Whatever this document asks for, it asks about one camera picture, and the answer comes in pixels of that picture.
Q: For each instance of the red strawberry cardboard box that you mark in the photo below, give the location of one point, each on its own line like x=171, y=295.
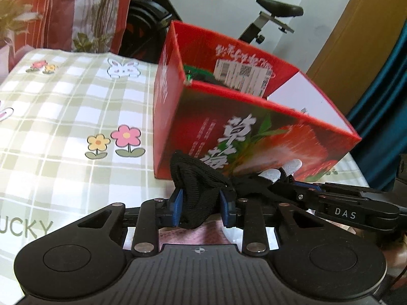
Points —
x=261, y=113

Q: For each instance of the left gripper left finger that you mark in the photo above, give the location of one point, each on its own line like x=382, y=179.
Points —
x=149, y=218

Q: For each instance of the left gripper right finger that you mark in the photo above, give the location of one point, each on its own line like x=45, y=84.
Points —
x=245, y=212

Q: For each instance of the black glove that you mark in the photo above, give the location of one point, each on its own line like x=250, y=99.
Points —
x=201, y=191

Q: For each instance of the green tasselled pouch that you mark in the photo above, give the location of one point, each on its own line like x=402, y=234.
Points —
x=198, y=74

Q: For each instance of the pink knitted cloth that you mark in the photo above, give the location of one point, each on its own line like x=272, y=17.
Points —
x=210, y=233

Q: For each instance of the green checkered tablecloth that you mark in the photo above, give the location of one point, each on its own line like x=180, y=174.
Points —
x=76, y=136

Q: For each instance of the wooden door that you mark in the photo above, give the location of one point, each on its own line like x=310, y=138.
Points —
x=357, y=48

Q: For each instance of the teal curtain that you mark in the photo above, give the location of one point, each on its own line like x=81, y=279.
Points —
x=379, y=117

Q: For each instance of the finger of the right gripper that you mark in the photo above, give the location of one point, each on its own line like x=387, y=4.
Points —
x=329, y=187
x=299, y=194

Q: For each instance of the pink printed backdrop cloth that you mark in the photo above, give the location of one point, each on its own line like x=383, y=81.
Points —
x=95, y=26

